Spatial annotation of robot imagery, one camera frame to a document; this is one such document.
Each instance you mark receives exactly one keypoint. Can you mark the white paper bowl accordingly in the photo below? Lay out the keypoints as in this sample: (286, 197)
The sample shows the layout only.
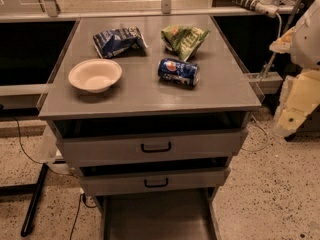
(95, 75)

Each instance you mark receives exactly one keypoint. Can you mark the grey drawer cabinet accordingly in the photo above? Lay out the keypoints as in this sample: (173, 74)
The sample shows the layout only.
(140, 92)

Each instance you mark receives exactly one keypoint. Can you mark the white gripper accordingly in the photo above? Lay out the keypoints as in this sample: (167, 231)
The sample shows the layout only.
(307, 45)

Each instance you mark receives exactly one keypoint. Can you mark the black drawer handle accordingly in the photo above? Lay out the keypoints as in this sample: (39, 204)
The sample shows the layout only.
(155, 148)
(151, 184)

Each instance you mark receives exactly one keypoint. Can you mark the grey middle drawer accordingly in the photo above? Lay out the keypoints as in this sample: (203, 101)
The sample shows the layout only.
(129, 178)

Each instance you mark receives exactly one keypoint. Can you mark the blue pepsi can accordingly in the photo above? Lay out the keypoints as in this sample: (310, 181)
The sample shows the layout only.
(178, 71)

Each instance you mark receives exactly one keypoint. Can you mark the grey top drawer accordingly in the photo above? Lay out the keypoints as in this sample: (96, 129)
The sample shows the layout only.
(108, 141)

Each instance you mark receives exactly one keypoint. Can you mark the open grey bottom drawer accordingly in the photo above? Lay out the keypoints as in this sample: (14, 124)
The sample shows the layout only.
(168, 215)

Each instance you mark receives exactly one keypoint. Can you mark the blue chip bag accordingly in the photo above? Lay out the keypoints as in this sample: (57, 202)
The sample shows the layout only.
(111, 43)

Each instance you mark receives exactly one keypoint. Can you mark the black top drawer handle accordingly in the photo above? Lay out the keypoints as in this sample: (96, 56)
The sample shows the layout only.
(155, 148)

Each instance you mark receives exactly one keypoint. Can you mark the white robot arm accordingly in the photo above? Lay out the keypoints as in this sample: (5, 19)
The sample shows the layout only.
(302, 43)

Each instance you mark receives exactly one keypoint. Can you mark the green chip bag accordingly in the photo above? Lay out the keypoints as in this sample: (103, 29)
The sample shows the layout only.
(183, 40)

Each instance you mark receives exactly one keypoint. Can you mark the black table leg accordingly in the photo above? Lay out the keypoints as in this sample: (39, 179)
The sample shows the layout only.
(35, 190)

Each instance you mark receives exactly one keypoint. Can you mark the white power strip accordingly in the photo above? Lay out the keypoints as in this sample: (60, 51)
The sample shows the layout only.
(265, 7)

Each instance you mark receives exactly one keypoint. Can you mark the black middle drawer handle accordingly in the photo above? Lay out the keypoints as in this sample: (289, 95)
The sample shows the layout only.
(151, 184)

